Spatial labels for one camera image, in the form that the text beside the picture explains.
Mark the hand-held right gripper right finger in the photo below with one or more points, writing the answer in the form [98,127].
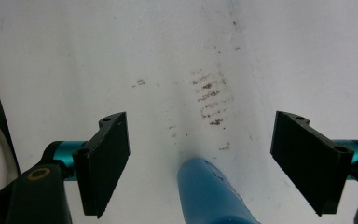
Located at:
[307,161]

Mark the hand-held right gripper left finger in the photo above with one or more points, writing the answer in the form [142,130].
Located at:
[102,168]

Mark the blue bottle with white cap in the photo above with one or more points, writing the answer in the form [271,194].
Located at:
[209,194]

